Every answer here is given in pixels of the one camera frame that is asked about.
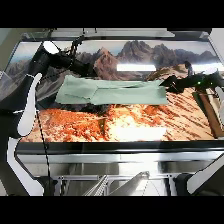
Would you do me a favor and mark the black cable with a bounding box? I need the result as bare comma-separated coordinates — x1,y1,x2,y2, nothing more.
34,101,53,197

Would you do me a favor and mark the pale green shirt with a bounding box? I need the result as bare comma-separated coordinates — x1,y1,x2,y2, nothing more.
54,74,169,106

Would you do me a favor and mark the silver frame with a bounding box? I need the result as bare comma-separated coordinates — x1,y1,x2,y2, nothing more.
0,151,224,197

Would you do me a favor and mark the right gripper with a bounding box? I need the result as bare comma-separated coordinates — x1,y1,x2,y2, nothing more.
169,75,188,94

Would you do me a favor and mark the brown garment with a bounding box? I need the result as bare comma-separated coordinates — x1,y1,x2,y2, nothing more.
193,89,224,139

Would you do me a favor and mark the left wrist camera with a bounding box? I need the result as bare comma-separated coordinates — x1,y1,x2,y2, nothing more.
68,34,85,58

